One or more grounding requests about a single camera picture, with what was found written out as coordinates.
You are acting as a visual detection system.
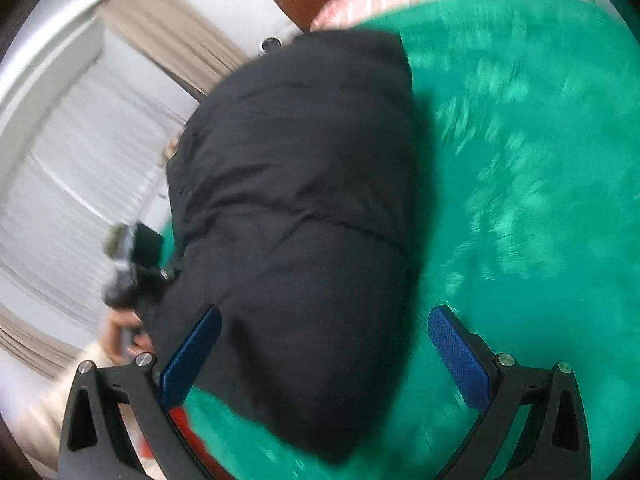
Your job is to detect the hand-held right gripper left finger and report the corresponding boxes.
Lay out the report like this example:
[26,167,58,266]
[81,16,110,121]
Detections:
[56,304,223,480]

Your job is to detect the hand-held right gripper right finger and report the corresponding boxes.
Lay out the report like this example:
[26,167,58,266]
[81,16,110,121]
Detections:
[428,305,592,480]

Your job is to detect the black puffer jacket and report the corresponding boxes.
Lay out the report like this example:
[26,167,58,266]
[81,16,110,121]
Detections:
[135,29,421,463]

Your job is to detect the person's left hand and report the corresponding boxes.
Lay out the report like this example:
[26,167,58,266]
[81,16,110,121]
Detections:
[106,307,156,367]

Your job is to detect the red cloth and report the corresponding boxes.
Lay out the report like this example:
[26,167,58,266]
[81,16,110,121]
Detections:
[167,406,221,480]

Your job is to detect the white sheer curtain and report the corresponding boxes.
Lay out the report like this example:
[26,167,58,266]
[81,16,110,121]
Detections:
[0,50,193,331]

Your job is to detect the beige curtain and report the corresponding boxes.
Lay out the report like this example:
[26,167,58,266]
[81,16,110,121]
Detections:
[0,305,81,381]
[97,0,251,101]

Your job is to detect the green bedspread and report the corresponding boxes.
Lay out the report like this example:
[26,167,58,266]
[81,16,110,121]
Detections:
[160,0,638,480]

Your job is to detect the small white round appliance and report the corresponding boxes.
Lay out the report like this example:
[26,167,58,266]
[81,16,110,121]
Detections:
[257,36,293,56]

